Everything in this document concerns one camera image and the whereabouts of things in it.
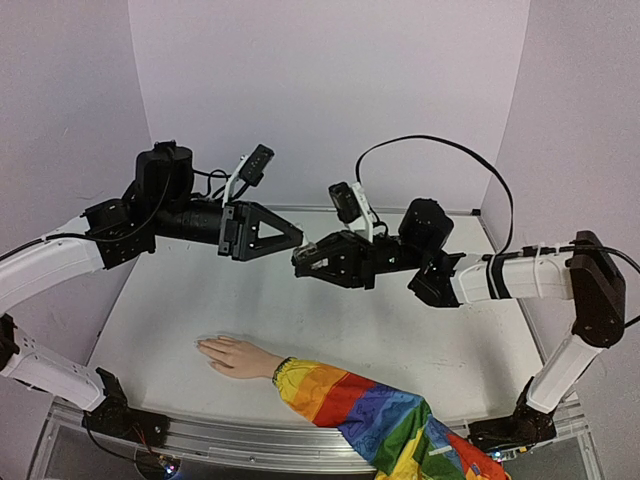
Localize glitter nail polish bottle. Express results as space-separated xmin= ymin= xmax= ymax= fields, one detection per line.
xmin=291 ymin=243 xmax=328 ymax=270

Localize rainbow coloured sleeve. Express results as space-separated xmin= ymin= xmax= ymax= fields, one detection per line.
xmin=273 ymin=357 xmax=510 ymax=479

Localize mannequin hand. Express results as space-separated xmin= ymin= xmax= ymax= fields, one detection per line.
xmin=196 ymin=336 xmax=284 ymax=380

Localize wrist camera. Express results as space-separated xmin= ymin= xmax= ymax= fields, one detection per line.
xmin=328 ymin=182 xmax=376 ymax=243
xmin=222 ymin=144 xmax=275 ymax=205

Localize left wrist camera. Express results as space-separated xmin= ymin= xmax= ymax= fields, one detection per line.
xmin=222 ymin=144 xmax=275 ymax=205

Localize black camera cable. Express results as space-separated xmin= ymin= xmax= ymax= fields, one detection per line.
xmin=354 ymin=134 xmax=515 ymax=259

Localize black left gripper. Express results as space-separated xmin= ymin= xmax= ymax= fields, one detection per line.
xmin=153 ymin=197 xmax=308 ymax=261

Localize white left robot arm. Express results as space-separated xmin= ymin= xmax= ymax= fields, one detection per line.
xmin=1 ymin=141 xmax=303 ymax=447

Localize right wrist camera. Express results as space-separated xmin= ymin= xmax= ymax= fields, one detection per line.
xmin=328 ymin=182 xmax=376 ymax=243

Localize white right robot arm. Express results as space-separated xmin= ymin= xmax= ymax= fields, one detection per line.
xmin=293 ymin=198 xmax=639 ymax=449

